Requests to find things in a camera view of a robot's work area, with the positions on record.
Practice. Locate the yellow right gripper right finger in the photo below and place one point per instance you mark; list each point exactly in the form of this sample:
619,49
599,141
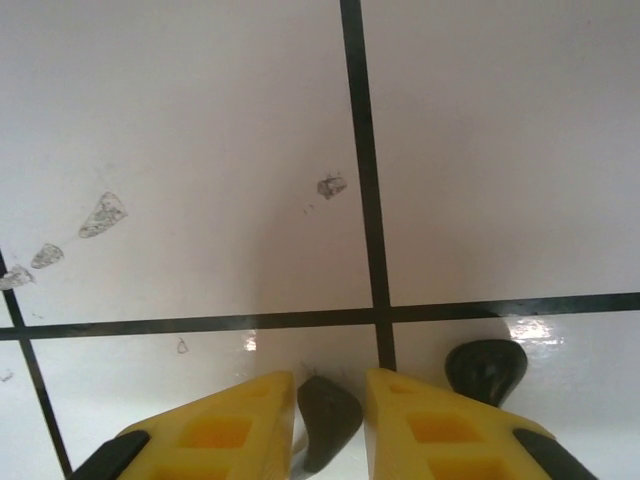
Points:
440,440

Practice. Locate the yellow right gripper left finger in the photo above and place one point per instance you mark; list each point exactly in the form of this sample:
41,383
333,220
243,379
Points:
215,435

